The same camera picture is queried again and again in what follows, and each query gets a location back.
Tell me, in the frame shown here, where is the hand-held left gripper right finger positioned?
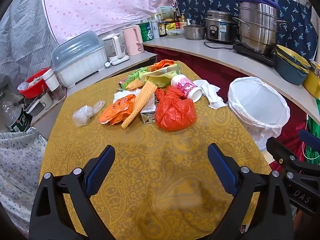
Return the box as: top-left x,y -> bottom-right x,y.
207,142 -> 293,240

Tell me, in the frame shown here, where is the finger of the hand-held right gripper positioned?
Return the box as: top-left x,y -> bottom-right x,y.
299,129 -> 320,153
266,137 -> 320,175

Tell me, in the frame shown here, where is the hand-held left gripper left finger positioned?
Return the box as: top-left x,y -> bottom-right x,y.
29,144 -> 116,240

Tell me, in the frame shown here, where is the white lined waste bin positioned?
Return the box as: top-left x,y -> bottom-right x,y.
227,76 -> 290,152

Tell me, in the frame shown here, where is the orange printed plastic bag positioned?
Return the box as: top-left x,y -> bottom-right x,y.
150,59 -> 175,72
98,94 -> 137,125

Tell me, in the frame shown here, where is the cardboard piece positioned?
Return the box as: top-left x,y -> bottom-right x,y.
262,150 -> 274,165

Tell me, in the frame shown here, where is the yellow patterned tablecloth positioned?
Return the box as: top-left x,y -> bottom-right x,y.
39,60 -> 273,240

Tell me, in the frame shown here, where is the clear plastic bag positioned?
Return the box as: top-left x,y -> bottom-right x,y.
72,100 -> 106,128

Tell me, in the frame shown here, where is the small beige carton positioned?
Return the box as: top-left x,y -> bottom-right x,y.
139,95 -> 158,124

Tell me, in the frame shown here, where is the teal basin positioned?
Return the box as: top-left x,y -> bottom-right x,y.
275,55 -> 309,86

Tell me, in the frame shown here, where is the white crumpled tissue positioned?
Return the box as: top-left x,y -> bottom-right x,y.
113,90 -> 135,103
194,79 -> 227,110

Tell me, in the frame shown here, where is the red plastic bag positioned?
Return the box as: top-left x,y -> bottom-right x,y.
155,85 -> 197,132

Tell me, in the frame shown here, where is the yellow ridged wrapper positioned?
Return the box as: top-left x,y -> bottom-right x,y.
126,79 -> 145,90
121,81 -> 158,130

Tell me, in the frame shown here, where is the floral patterned clothing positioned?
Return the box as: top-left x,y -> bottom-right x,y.
0,127 -> 48,230

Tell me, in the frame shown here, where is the yellow green basin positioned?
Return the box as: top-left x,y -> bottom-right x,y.
276,44 -> 312,72

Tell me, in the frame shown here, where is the white pink printed paper cup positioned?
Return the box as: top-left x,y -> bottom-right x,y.
171,74 -> 203,103

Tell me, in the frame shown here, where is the green cardboard box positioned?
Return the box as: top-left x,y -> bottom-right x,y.
118,67 -> 148,90

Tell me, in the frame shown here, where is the black induction cooker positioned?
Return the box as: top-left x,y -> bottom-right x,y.
233,43 -> 277,68

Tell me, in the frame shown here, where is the clear plastic bottle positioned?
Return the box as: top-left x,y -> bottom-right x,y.
1,97 -> 33,133

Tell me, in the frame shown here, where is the white lidded canister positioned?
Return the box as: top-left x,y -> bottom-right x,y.
42,69 -> 66,100

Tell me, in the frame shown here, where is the dark red counter skirt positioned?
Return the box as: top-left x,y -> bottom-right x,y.
155,46 -> 308,165

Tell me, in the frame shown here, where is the red plastic bowl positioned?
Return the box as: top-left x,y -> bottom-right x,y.
17,67 -> 53,99

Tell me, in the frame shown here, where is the white dish drainer with lid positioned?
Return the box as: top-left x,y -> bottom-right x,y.
52,31 -> 107,88

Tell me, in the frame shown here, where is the yellow green plastic bag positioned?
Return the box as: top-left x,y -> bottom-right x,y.
140,64 -> 181,88

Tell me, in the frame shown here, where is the grey low cabinet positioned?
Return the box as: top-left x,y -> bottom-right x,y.
32,51 -> 158,133

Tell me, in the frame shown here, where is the curved white counter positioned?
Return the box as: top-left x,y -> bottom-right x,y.
142,36 -> 320,124

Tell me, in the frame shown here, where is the large steel steamer pot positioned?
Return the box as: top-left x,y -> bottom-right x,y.
232,1 -> 288,55

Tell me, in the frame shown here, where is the pink electric kettle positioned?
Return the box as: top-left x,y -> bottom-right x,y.
122,25 -> 145,56

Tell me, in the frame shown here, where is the steel rice cooker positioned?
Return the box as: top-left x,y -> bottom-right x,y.
205,9 -> 238,44

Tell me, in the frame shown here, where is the small steel pot with lid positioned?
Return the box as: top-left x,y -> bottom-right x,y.
183,21 -> 206,40

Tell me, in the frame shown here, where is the green tin can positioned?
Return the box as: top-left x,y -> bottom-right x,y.
138,21 -> 153,42

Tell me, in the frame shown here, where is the clear food container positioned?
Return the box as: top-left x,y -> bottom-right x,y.
166,29 -> 185,38

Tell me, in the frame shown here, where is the white flask bottle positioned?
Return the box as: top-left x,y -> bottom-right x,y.
151,20 -> 160,39

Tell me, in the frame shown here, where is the dark sauce bottle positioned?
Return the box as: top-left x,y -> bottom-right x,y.
157,15 -> 167,37

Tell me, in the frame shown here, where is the grey crinkled cloth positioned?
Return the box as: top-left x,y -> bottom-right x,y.
0,0 -> 58,80

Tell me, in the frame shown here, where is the blue leaf printed cloth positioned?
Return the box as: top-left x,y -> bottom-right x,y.
174,0 -> 313,60

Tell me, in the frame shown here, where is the pink dotted cloth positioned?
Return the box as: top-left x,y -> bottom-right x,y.
41,0 -> 183,44

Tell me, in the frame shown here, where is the white green box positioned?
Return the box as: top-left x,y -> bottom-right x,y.
157,5 -> 177,22

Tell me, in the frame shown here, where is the black power cord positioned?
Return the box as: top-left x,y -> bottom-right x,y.
204,41 -> 237,52

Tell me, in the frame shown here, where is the glass kettle with white handle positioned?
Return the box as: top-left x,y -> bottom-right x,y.
101,33 -> 130,66

